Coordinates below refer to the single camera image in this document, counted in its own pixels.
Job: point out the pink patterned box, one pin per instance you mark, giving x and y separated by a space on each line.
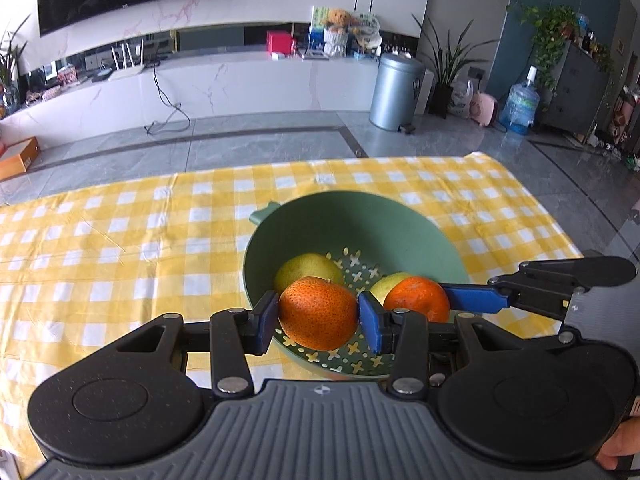
67 76

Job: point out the grey cabinet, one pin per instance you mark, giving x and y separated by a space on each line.
575 90

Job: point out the plant in glass vase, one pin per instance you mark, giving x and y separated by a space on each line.
10 65

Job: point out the red box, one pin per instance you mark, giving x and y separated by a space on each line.
277 42

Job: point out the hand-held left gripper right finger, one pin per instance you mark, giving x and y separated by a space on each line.
370 325

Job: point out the trailing pothos plant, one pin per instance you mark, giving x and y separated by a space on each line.
550 25

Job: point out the potted snake plant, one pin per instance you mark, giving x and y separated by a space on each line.
442 67

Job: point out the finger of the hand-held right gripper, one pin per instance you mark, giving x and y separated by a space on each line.
475 297

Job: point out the green colander bowl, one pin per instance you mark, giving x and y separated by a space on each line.
350 230

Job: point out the pink heater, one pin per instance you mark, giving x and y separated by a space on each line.
482 109

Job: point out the blue water jug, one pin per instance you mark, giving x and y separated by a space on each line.
520 107

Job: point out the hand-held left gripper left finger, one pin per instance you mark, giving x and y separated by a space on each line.
267 322

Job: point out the yellow-green pear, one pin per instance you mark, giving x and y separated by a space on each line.
382 287
305 267

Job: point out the person's right hand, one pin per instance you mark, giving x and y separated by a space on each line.
622 445

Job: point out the round printed fan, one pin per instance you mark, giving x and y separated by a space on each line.
369 30

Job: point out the orange cardboard box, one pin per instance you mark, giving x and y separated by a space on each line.
17 160

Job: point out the silver pedal trash can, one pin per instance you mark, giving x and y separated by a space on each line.
395 92

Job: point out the orange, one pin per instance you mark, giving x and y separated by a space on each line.
317 312
417 302

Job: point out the white woven basket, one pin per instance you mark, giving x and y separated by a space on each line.
335 42

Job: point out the white router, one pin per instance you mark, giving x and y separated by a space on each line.
127 72

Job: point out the yellow checkered tablecloth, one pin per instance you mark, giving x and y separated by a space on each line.
125 260

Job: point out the picture board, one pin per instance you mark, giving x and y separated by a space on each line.
317 30

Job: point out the brown teddy bear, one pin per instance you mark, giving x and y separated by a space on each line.
340 19

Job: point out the white marble tv console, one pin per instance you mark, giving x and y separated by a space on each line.
250 85

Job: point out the white plastic bag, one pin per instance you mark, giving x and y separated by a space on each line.
460 100

